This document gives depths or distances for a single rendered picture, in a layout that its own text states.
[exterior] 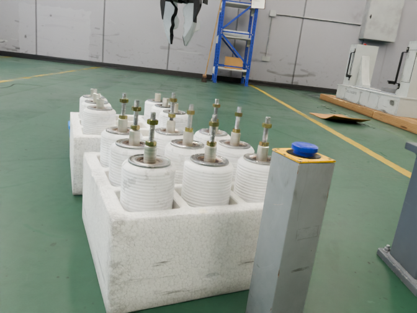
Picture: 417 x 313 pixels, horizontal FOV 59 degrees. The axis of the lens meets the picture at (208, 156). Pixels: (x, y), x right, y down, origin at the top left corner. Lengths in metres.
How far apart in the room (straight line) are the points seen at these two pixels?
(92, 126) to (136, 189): 0.54
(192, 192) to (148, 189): 0.10
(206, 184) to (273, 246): 0.16
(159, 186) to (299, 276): 0.27
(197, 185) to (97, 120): 0.54
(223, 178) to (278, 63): 6.64
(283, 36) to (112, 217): 6.82
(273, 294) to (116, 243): 0.26
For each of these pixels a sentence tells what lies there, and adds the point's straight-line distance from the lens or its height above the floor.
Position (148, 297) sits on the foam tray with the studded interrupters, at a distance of 0.70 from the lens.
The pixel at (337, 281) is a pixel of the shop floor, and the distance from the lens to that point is 0.90.
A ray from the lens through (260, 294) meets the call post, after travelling 0.67.
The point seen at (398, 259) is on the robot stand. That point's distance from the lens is 1.02.
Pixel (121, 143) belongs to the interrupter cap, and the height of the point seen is 0.25.
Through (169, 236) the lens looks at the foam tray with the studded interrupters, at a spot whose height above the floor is 0.14.
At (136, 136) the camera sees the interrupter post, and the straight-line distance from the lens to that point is 0.75.
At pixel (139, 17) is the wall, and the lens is 7.19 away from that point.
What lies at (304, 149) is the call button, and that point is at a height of 0.33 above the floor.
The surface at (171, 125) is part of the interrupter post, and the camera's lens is 0.90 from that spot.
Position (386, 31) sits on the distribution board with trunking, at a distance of 7.72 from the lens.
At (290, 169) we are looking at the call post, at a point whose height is 0.30.
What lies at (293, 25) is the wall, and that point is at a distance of 7.34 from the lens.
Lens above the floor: 0.44
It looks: 15 degrees down
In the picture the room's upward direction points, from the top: 7 degrees clockwise
